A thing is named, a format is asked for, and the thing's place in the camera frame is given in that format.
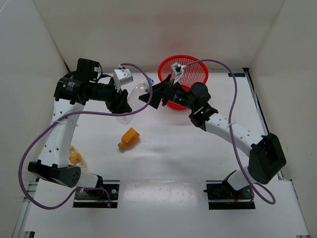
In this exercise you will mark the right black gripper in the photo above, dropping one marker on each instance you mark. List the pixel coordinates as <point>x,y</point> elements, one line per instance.
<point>160,91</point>

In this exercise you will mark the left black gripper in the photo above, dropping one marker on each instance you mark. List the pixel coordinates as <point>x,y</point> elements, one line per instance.
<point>119,102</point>

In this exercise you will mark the clear bottle blue cap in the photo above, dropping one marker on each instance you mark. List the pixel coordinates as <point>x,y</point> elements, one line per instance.
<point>134,102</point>

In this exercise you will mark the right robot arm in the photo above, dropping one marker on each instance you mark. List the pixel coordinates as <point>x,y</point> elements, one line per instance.
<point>266,157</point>

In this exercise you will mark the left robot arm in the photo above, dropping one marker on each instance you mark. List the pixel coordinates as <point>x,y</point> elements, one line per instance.
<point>70,96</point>

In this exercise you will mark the red mesh plastic bin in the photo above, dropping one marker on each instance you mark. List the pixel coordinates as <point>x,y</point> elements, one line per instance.
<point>195,73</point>

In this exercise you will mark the orange plastic bottle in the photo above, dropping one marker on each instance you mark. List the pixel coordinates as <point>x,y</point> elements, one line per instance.
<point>128,139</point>

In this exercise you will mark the clear bottle yellow cap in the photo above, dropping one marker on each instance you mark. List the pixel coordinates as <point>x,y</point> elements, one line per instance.
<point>76,159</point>

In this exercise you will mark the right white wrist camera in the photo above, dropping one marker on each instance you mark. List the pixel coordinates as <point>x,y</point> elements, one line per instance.
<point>178,71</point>

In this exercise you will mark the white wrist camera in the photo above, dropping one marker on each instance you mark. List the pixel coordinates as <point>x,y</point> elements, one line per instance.
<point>178,71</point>
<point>122,77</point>

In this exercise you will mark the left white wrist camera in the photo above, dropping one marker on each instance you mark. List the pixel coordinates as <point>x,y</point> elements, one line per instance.
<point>122,77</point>

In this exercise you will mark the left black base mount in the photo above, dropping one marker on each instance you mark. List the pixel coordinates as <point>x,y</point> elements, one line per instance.
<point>98,199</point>

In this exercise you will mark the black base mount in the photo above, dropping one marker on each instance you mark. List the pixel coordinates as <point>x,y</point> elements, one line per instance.
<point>221,197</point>
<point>98,199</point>

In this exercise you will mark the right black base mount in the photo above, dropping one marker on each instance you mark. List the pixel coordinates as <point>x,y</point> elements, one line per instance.
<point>221,197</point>

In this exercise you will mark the left aluminium frame rail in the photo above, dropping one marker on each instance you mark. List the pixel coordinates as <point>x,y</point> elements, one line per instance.
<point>29,198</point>

